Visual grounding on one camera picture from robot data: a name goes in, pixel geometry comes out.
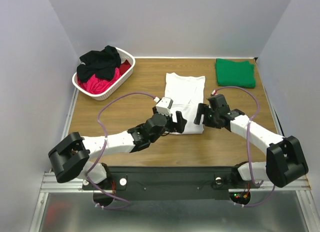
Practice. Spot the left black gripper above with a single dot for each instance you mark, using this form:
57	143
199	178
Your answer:
178	125

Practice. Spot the dark red t-shirt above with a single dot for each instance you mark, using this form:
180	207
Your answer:
124	67

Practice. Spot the white t-shirt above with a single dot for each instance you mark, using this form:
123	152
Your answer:
187	92

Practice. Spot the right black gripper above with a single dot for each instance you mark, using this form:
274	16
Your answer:
206	115

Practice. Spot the black t-shirt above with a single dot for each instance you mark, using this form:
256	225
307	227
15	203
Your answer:
101	64

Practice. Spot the aluminium frame rail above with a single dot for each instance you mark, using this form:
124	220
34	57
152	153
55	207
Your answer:
78	157

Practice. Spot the white plastic basket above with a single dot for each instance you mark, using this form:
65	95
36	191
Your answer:
103	96

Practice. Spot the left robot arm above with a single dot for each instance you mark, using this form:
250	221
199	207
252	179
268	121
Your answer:
72	157

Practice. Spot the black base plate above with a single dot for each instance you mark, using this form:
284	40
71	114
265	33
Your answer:
173	183

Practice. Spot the folded green t-shirt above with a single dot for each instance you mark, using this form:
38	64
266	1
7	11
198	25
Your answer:
231	73

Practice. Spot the pink t-shirt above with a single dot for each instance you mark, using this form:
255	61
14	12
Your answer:
97	86

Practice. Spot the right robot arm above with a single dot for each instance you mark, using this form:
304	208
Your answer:
285	161

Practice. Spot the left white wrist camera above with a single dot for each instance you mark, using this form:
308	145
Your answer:
163	106

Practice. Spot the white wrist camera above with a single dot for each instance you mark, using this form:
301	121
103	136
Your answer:
163	106
215	92

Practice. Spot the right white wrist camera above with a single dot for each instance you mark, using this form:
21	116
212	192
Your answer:
215	92

